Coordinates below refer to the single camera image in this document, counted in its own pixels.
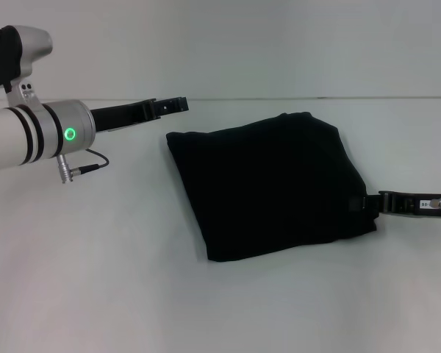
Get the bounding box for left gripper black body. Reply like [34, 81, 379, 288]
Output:
[89, 98, 159, 133]

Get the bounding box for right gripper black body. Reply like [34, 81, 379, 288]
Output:
[390, 189, 441, 221]

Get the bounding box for black shirt with white print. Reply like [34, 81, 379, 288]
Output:
[165, 111, 379, 264]

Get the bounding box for left gripper grey cable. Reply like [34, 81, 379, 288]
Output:
[56, 148, 110, 185]

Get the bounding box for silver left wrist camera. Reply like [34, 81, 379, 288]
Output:
[0, 24, 54, 108]

